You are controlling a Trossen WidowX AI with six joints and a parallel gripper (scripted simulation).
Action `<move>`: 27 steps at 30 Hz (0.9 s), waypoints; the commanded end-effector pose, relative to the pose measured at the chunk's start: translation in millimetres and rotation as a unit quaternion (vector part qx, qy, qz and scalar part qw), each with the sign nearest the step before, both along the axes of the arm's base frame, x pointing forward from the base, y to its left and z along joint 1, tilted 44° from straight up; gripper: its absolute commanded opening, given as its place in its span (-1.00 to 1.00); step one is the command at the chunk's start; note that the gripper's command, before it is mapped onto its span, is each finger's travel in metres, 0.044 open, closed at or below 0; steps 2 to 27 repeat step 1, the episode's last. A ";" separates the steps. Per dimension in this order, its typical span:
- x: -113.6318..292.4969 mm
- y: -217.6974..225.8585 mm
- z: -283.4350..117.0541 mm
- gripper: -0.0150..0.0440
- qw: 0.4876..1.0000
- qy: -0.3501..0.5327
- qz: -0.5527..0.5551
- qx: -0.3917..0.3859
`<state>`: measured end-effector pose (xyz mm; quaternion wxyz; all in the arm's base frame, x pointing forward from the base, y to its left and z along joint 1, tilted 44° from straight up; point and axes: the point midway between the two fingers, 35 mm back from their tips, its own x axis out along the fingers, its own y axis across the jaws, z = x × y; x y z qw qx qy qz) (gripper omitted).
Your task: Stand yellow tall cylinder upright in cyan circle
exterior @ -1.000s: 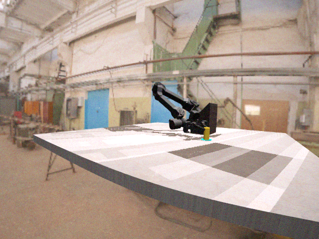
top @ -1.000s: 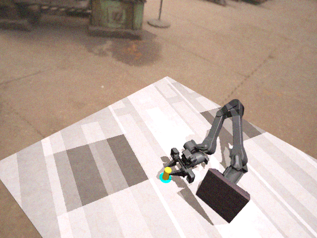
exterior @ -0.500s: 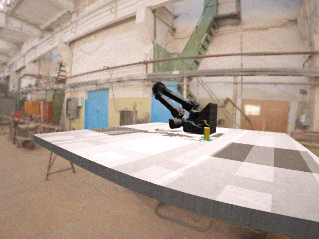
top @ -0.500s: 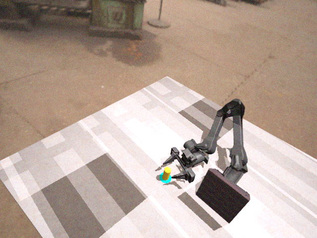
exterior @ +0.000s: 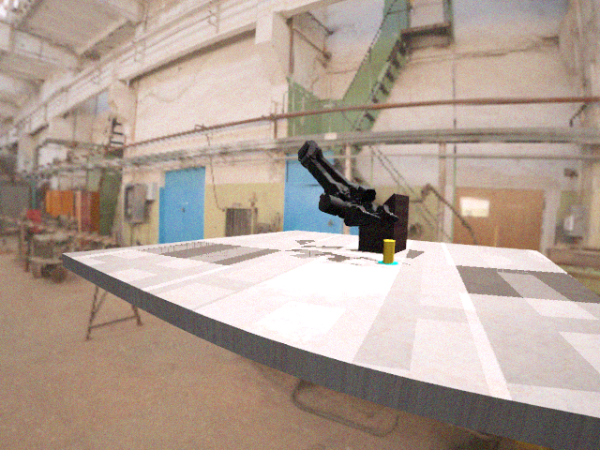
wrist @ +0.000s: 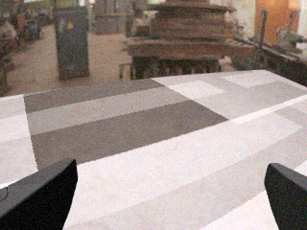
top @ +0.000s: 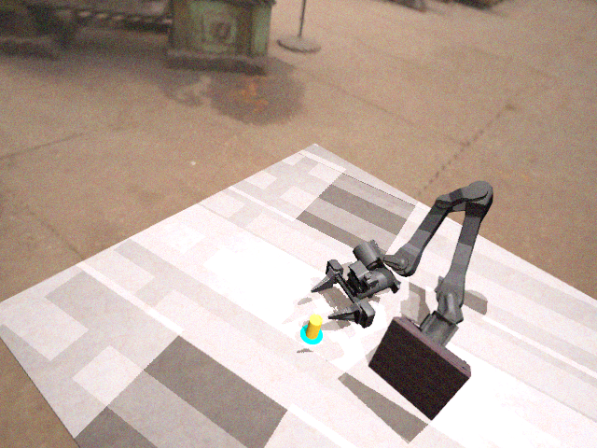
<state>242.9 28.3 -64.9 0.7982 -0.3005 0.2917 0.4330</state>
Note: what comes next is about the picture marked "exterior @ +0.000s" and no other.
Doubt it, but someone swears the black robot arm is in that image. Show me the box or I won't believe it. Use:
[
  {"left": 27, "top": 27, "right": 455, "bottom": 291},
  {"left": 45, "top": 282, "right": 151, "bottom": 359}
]
[{"left": 298, "top": 140, "right": 377, "bottom": 218}]

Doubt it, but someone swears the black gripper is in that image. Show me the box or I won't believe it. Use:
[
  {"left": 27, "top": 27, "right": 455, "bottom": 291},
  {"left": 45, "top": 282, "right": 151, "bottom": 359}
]
[{"left": 344, "top": 203, "right": 399, "bottom": 227}]

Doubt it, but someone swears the yellow cylinder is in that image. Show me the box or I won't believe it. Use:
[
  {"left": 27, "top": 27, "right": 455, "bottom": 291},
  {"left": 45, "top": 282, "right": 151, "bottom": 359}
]
[{"left": 382, "top": 240, "right": 395, "bottom": 263}]

